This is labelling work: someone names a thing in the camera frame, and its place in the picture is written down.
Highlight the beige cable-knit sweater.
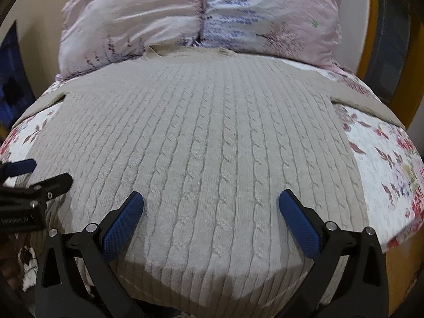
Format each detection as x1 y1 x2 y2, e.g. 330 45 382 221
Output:
13 47 407 314

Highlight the white floral bedspread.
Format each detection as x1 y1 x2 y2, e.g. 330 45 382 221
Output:
0 60 424 292

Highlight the pink floral pillow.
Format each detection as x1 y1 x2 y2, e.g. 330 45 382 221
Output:
58 0 341 78

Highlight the wooden headboard frame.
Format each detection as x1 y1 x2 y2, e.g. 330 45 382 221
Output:
356 0 423 127

